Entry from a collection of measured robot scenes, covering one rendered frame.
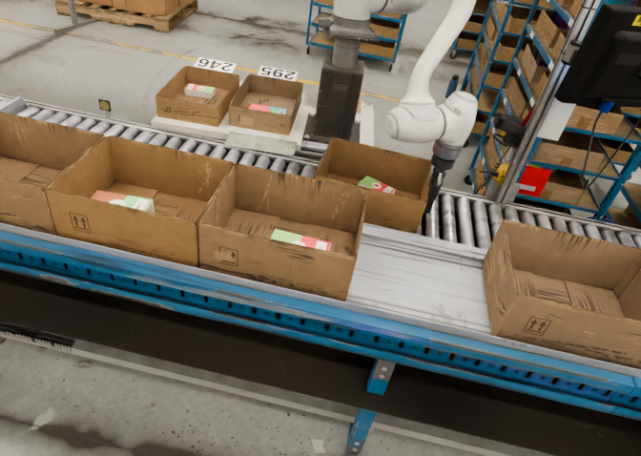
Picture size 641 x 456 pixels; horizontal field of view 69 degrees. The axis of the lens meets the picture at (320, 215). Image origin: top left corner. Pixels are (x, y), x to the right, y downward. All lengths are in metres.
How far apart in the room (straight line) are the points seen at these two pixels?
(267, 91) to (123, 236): 1.42
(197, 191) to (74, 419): 1.05
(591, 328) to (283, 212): 0.86
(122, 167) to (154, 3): 4.25
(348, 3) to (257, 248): 1.15
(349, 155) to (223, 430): 1.17
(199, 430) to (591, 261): 1.48
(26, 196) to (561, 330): 1.35
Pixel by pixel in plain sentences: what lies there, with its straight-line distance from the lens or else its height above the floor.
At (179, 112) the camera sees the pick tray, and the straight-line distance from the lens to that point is 2.22.
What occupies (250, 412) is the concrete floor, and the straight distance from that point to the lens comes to 2.05.
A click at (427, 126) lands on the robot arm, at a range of 1.43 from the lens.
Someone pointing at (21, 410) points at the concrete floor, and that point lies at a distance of 2.21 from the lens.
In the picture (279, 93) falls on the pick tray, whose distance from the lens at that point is 2.50.
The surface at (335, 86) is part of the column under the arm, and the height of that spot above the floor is 1.01.
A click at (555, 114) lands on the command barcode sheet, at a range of 1.95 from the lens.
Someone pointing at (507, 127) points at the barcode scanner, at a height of 1.06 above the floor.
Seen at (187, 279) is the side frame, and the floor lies 0.91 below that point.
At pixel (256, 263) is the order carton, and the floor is 0.96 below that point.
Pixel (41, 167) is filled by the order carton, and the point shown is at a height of 0.88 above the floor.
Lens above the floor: 1.80
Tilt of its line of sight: 38 degrees down
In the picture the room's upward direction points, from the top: 10 degrees clockwise
